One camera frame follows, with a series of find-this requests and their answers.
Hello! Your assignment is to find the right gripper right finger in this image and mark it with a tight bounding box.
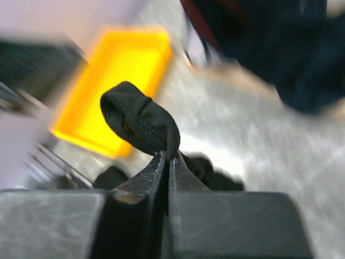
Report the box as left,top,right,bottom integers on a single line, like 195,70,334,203
168,152,211,258

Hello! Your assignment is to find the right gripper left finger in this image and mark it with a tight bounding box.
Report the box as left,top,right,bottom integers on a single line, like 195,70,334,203
111,151,169,258

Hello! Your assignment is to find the black tank top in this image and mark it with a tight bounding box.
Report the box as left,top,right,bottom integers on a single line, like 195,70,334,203
100,81,245,191

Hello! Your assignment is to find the navy red-trimmed tank top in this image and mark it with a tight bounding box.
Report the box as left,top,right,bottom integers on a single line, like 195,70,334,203
181,1,344,113

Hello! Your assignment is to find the wooden clothes rack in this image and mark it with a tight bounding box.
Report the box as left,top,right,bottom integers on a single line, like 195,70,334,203
183,48,280,101

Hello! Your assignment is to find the yellow plastic tray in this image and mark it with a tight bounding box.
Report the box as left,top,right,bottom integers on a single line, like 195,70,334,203
50,26,173,158

